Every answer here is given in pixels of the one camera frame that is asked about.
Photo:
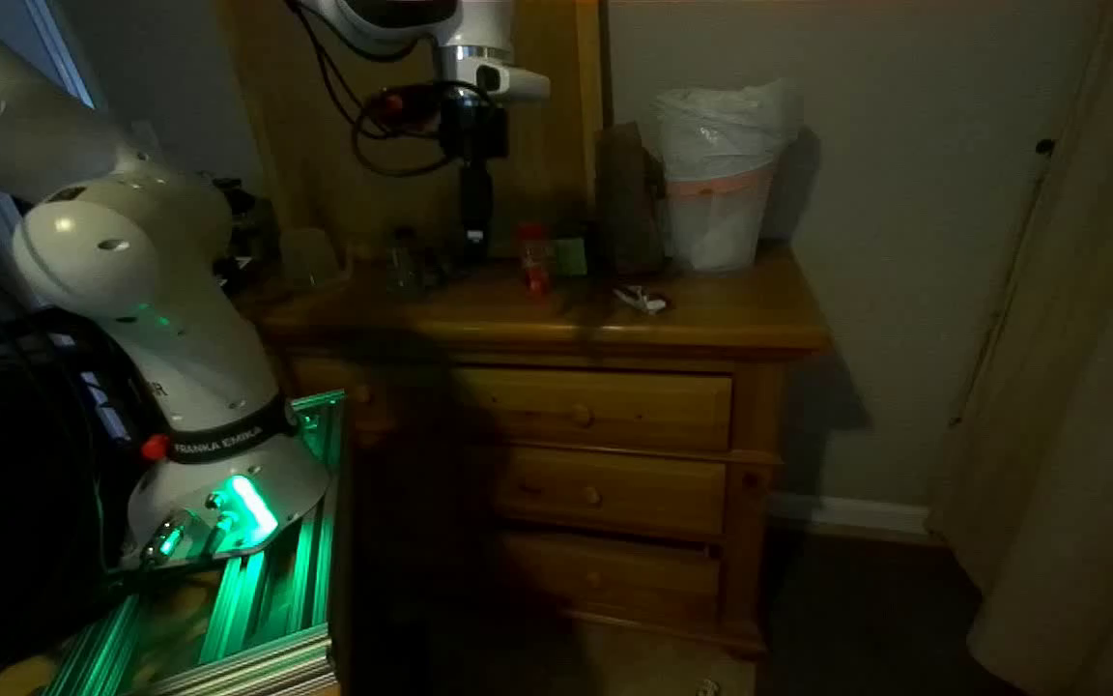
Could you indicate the black box beside robot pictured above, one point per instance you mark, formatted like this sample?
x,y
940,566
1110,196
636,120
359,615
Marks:
x,y
72,425

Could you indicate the white lined trash bin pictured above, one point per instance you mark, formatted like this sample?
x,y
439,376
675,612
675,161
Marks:
x,y
720,151

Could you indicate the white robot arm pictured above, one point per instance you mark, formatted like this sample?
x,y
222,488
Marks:
x,y
130,241

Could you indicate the beige curtain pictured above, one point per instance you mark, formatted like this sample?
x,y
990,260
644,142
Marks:
x,y
1028,494

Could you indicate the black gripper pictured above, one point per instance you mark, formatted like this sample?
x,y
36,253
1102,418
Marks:
x,y
472,128

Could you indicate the green aluminium robot base frame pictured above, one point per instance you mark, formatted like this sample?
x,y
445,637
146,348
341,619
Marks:
x,y
261,623

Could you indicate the clear bottle with red lid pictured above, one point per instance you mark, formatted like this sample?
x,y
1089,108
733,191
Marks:
x,y
533,258

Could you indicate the small green box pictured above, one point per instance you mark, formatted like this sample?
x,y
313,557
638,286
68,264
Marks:
x,y
569,258

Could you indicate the wooden dresser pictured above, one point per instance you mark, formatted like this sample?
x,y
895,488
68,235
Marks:
x,y
561,452

